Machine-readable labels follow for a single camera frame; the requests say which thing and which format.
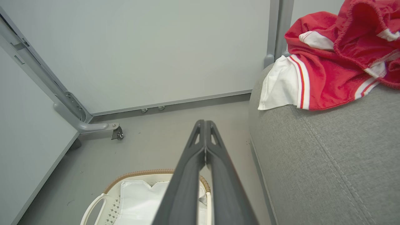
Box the grey upright partition post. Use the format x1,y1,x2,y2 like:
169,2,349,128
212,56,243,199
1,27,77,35
263,0,295,69

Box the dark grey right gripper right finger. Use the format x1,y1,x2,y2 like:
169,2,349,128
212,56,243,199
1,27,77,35
205,120,259,225

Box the white cloth garment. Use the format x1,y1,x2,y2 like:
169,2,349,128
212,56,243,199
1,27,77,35
113,179,208,225

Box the grey partition frame with caster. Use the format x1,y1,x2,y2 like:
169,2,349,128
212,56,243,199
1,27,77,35
0,7,124,150

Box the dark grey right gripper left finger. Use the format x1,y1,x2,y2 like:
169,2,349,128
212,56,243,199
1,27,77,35
152,120,207,225

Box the grey fabric sofa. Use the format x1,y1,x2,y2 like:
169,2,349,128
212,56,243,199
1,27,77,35
249,62,400,225

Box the red shorts with white stripes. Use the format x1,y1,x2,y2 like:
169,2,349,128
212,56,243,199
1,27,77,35
258,11,381,111

